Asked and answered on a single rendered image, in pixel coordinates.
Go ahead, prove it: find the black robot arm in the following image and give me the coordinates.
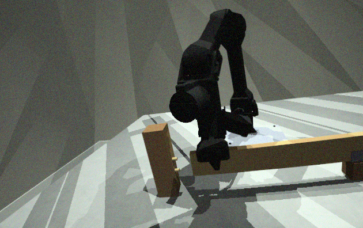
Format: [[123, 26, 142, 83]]
[[169, 9, 259, 137]]

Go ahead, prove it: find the long wooden rail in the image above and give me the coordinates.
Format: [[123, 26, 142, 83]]
[[190, 131, 363, 176]]

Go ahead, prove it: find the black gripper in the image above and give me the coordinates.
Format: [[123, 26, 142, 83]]
[[195, 105, 230, 170]]

